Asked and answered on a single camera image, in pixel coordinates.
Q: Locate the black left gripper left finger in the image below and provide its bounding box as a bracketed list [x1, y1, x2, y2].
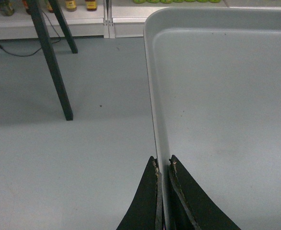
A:
[117, 156, 164, 230]

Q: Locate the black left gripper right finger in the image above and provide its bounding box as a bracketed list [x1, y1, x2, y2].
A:
[168, 155, 240, 230]

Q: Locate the silver metal tray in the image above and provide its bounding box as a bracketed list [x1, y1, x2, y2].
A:
[144, 7, 281, 230]

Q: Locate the yellow lid sauce jar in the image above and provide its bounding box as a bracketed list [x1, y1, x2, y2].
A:
[65, 0, 77, 12]

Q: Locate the black cable on floor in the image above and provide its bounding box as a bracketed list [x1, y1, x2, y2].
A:
[0, 9, 67, 58]

